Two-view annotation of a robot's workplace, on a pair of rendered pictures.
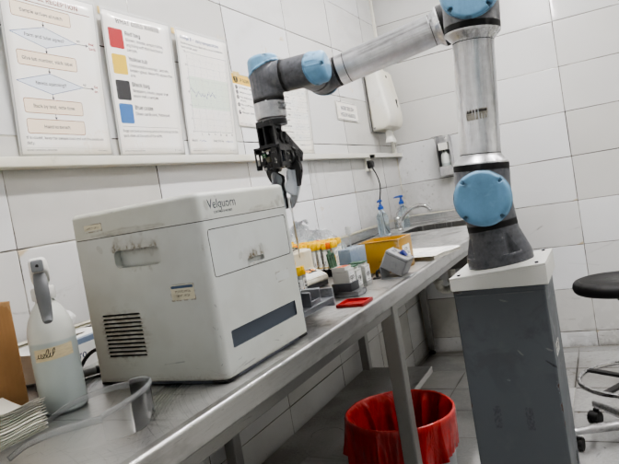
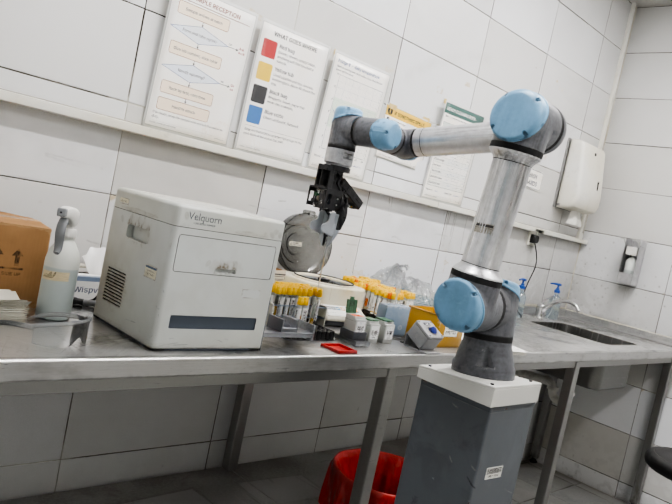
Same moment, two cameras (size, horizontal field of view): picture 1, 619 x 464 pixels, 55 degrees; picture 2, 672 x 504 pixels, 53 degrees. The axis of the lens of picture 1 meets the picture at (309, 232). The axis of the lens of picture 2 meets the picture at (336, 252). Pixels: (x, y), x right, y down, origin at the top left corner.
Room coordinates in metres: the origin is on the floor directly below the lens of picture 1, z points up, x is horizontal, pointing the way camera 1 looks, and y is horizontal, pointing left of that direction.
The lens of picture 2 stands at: (-0.23, -0.55, 1.23)
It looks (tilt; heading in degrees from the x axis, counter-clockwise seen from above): 4 degrees down; 18
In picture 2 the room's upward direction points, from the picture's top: 12 degrees clockwise
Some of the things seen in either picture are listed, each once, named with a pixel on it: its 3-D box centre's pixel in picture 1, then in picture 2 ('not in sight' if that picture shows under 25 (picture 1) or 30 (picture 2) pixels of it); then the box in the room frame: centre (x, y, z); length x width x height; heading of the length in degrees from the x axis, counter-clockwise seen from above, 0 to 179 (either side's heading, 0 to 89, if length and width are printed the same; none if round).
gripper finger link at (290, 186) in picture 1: (290, 188); (328, 229); (1.42, 0.03, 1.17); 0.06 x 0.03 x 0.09; 154
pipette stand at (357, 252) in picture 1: (354, 263); (391, 320); (1.76, -0.11, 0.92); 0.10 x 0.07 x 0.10; 148
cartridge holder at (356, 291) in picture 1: (345, 288); (352, 336); (1.52, -0.07, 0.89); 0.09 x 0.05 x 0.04; 61
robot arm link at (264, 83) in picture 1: (266, 79); (346, 129); (1.43, 0.04, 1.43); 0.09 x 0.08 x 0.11; 71
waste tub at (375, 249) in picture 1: (387, 254); (434, 326); (1.87, -0.23, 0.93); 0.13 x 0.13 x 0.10; 62
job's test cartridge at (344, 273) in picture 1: (344, 278); (354, 326); (1.52, -0.07, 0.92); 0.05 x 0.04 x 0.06; 61
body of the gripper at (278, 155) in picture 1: (274, 145); (330, 188); (1.42, 0.05, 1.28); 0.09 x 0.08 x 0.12; 154
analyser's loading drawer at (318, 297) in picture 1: (299, 305); (274, 326); (1.23, 0.05, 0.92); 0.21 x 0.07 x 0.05; 153
